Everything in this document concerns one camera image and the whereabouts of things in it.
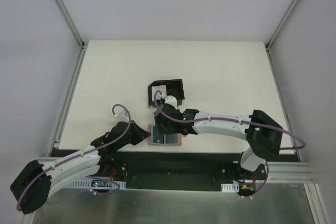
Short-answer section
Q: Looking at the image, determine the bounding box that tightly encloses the aluminium frame post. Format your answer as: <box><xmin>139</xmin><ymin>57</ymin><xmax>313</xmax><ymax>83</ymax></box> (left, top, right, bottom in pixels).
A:
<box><xmin>54</xmin><ymin>0</ymin><xmax>86</xmax><ymax>49</ymax></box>
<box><xmin>265</xmin><ymin>0</ymin><xmax>301</xmax><ymax>51</ymax></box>

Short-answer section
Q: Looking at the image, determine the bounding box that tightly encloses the white cable duct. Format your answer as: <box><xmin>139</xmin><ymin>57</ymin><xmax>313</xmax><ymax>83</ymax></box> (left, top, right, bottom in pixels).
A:
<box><xmin>66</xmin><ymin>178</ymin><xmax>126</xmax><ymax>190</ymax></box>
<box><xmin>221</xmin><ymin>182</ymin><xmax>239</xmax><ymax>193</ymax></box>

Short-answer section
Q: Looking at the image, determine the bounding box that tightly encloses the tan leather card holder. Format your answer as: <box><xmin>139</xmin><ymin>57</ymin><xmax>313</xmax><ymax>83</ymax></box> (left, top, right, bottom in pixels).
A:
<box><xmin>148</xmin><ymin>124</ymin><xmax>183</xmax><ymax>146</ymax></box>

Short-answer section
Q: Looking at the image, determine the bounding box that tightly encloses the aluminium cross rail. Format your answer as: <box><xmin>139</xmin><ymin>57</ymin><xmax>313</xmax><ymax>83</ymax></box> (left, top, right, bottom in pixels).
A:
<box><xmin>267</xmin><ymin>162</ymin><xmax>317</xmax><ymax>184</ymax></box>

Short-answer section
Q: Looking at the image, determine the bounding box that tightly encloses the left aluminium frame post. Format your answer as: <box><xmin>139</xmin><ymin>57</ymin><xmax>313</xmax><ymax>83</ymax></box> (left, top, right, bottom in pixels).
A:
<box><xmin>54</xmin><ymin>0</ymin><xmax>86</xmax><ymax>49</ymax></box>

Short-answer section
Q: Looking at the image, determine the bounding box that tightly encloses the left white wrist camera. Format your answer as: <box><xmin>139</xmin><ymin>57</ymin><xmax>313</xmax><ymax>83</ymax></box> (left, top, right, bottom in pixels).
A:
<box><xmin>113</xmin><ymin>110</ymin><xmax>130</xmax><ymax>122</ymax></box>

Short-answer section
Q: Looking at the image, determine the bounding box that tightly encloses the black card tray box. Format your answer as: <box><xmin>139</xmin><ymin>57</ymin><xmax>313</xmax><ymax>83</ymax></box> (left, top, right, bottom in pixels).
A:
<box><xmin>148</xmin><ymin>79</ymin><xmax>185</xmax><ymax>107</ymax></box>

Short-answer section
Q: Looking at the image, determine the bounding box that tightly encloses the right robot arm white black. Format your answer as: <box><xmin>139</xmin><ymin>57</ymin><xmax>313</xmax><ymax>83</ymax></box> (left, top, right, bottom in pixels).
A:
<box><xmin>153</xmin><ymin>103</ymin><xmax>283</xmax><ymax>179</ymax></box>

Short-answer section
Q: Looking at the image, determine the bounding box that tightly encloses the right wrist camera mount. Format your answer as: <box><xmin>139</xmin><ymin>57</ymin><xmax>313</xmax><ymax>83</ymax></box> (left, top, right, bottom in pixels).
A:
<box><xmin>159</xmin><ymin>94</ymin><xmax>178</xmax><ymax>108</ymax></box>

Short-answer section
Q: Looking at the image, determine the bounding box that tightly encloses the left table side rail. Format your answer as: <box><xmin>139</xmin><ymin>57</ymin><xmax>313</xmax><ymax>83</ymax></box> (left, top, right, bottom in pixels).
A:
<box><xmin>48</xmin><ymin>44</ymin><xmax>88</xmax><ymax>156</ymax></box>

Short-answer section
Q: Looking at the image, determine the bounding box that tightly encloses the right aluminium frame post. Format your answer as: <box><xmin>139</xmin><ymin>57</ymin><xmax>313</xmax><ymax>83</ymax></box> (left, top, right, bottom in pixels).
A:
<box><xmin>265</xmin><ymin>0</ymin><xmax>301</xmax><ymax>51</ymax></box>

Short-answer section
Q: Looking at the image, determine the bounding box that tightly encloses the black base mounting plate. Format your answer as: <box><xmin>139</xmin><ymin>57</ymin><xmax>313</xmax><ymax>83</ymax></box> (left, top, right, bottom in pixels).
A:
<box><xmin>49</xmin><ymin>150</ymin><xmax>266</xmax><ymax>190</ymax></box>

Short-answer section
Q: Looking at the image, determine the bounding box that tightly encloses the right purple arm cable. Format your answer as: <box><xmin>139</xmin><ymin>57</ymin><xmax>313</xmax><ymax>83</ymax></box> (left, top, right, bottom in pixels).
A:
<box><xmin>153</xmin><ymin>90</ymin><xmax>307</xmax><ymax>198</ymax></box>

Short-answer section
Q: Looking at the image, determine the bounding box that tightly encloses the left white cable duct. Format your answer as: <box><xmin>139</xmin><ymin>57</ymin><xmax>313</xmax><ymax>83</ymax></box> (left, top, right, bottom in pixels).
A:
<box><xmin>66</xmin><ymin>178</ymin><xmax>126</xmax><ymax>190</ymax></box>

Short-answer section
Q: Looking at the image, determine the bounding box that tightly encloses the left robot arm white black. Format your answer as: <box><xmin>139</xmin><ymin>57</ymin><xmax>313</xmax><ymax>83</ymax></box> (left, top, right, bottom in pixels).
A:
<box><xmin>10</xmin><ymin>120</ymin><xmax>150</xmax><ymax>215</ymax></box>

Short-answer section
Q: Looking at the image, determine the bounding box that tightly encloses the right white cable duct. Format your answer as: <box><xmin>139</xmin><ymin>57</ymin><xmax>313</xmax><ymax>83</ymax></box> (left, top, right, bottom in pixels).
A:
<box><xmin>221</xmin><ymin>182</ymin><xmax>239</xmax><ymax>193</ymax></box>

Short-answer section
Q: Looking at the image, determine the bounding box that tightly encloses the white cards stack in tray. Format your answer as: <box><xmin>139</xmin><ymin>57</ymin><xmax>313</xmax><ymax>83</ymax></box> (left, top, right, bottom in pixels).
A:
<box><xmin>151</xmin><ymin>85</ymin><xmax>167</xmax><ymax>100</ymax></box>

